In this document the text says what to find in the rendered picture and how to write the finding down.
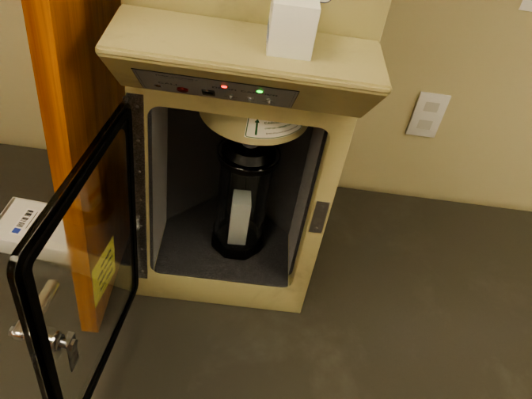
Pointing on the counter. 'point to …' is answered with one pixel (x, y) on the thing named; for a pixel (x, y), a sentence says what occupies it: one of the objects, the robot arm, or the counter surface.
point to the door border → (34, 245)
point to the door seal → (50, 237)
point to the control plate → (146, 77)
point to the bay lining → (277, 209)
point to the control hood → (245, 58)
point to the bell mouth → (252, 129)
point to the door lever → (17, 332)
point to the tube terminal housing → (329, 157)
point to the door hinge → (139, 178)
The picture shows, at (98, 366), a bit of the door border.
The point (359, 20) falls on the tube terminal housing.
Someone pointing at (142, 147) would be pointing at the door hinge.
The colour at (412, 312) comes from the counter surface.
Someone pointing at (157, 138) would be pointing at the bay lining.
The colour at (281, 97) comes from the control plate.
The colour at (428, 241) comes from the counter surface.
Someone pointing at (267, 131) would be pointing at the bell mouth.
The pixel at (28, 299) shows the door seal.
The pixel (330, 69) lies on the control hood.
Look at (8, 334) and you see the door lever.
